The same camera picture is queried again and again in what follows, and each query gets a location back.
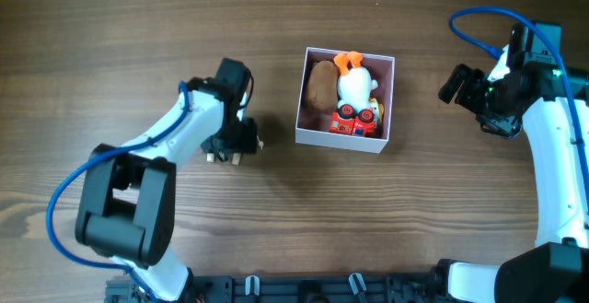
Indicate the brown plush bear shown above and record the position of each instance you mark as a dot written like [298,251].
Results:
[321,87]

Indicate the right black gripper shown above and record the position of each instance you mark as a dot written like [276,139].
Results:
[505,126]

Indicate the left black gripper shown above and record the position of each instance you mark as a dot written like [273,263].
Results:
[247,144]

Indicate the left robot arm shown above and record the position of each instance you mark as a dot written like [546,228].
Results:
[127,208]

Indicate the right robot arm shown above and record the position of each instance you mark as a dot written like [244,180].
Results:
[527,92]

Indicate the red toy fire truck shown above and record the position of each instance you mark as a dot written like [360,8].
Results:
[347,120]

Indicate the white wooden rattle drum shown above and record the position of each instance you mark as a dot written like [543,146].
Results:
[236,157]

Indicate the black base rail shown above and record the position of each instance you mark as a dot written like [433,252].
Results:
[393,288]

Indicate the white plush chicken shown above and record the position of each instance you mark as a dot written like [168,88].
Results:
[355,85]

